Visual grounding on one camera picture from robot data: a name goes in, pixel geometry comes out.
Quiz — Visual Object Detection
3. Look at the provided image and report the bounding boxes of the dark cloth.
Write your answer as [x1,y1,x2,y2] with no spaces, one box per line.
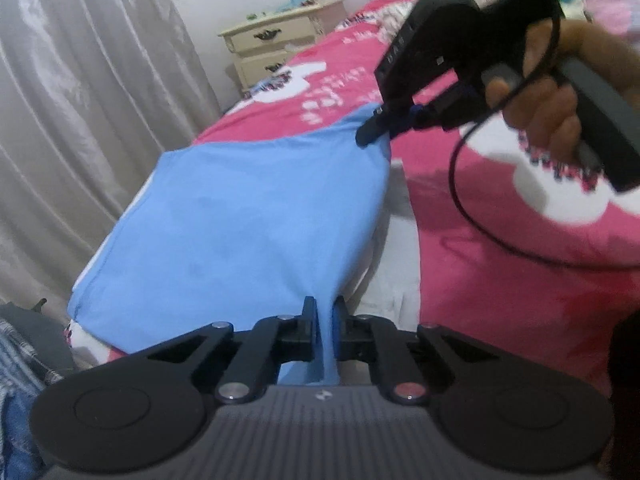
[602,305,640,480]

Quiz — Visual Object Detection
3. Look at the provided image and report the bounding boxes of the person's right hand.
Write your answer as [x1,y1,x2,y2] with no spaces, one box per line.
[486,20,618,163]

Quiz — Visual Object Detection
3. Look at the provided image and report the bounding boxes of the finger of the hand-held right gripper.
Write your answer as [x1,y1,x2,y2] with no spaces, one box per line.
[356,102,451,148]

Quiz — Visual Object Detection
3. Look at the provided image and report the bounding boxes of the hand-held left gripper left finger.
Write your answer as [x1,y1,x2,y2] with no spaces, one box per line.
[147,296,319,406]

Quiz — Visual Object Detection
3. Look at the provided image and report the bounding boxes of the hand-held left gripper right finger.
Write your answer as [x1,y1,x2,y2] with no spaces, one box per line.
[332,296,493,407]

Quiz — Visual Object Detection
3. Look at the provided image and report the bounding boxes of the dark grey object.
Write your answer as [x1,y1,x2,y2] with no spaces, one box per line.
[0,299,78,386]

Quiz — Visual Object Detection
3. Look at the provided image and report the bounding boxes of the grey curtain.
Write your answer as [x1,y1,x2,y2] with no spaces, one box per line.
[0,0,223,326]

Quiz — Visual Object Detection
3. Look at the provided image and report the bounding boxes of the black cable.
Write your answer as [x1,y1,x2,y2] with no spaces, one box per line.
[448,10,640,271]

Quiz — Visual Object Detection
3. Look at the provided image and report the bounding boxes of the blue denim cloth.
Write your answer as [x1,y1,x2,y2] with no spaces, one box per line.
[0,390,48,480]

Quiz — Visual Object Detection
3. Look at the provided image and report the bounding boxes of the pink printed bedsheet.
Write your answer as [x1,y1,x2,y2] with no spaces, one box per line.
[65,0,640,396]

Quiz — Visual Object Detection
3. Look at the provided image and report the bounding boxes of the colourful toy figures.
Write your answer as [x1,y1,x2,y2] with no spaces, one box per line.
[245,0,321,21]

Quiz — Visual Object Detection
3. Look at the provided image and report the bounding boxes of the light blue printed t-shirt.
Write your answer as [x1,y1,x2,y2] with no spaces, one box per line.
[67,102,393,386]

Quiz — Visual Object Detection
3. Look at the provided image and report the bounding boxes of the cream nightstand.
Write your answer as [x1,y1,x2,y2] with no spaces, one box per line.
[217,0,348,98]

